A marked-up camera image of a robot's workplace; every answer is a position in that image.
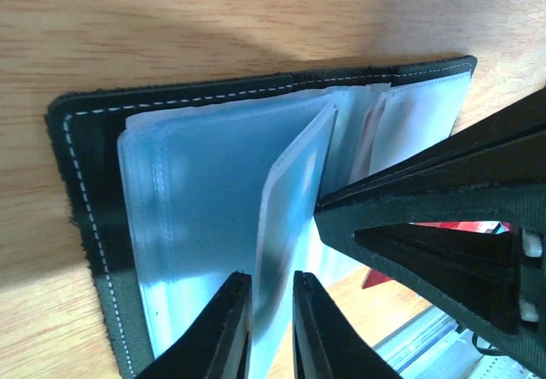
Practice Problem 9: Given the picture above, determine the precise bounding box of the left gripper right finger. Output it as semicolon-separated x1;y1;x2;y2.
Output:
293;271;400;378

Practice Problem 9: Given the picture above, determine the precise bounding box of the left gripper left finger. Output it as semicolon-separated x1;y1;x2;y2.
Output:
138;271;253;379

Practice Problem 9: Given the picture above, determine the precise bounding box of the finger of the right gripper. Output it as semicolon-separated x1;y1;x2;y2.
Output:
317;89;545;208
315;184;545;375

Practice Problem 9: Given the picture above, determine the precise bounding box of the black leather card holder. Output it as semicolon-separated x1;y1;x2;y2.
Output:
46;55;477;378

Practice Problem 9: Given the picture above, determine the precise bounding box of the blue card pile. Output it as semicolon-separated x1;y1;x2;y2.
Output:
248;104;336;378

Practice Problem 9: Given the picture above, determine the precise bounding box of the aluminium table edge rail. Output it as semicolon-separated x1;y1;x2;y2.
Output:
375;306;536;379

